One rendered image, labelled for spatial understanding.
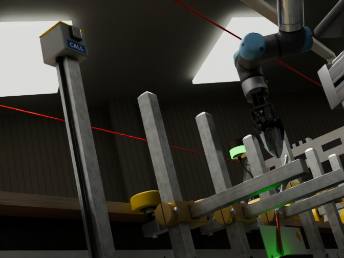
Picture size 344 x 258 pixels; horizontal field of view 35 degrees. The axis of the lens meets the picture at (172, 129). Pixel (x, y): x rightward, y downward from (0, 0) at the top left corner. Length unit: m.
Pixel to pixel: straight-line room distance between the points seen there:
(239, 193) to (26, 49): 4.02
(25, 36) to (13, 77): 0.67
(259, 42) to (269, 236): 0.55
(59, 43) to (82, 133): 0.20
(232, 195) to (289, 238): 0.50
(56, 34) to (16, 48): 3.85
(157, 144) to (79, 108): 0.25
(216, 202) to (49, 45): 0.50
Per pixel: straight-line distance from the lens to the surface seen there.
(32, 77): 5.49
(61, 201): 1.22
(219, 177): 1.48
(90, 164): 1.08
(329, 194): 1.65
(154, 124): 1.31
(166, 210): 1.22
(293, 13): 1.64
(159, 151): 1.28
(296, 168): 1.14
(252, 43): 1.63
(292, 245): 1.68
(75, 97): 1.13
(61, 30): 1.18
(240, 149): 1.74
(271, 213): 1.65
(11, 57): 5.15
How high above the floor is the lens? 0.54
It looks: 22 degrees up
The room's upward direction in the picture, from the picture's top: 14 degrees counter-clockwise
